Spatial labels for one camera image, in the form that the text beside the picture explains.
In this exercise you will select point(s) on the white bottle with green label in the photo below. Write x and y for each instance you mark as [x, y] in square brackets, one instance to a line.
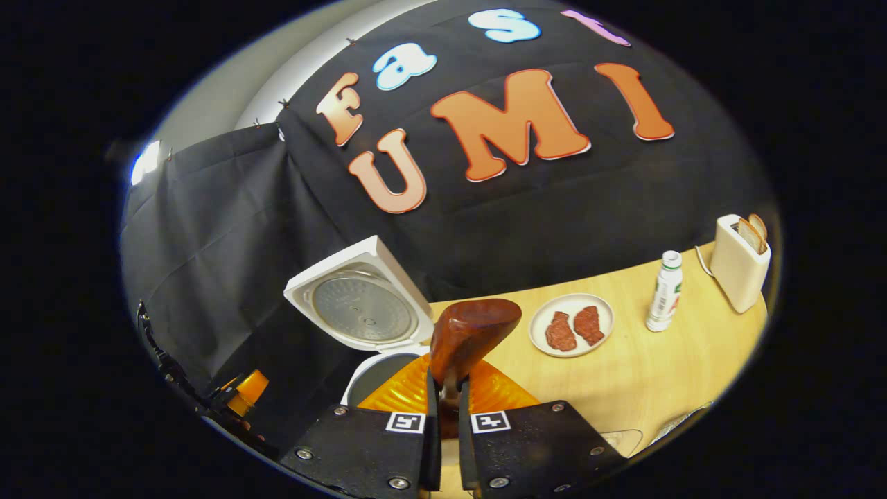
[664, 291]

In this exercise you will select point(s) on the clear rice container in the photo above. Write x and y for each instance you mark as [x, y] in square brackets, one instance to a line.
[624, 443]

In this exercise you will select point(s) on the white toaster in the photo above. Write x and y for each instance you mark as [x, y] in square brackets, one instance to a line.
[734, 277]

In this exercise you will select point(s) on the brown meat piece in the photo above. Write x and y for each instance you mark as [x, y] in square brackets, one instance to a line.
[589, 326]
[560, 333]

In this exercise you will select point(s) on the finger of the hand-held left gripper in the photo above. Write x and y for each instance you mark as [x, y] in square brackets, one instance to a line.
[248, 391]

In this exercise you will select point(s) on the black backdrop cloth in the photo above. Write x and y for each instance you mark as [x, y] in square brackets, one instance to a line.
[229, 242]

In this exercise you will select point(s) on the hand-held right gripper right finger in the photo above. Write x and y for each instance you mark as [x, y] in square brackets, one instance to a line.
[540, 450]

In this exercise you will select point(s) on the white round plate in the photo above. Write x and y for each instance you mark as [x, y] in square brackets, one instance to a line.
[572, 301]

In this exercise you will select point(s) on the white rice cooker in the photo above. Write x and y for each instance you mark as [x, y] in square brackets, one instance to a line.
[360, 308]

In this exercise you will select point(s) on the brown wooden spoon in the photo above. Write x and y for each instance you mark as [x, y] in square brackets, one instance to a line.
[471, 329]

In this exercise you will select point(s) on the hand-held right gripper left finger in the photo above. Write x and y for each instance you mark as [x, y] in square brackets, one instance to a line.
[360, 450]

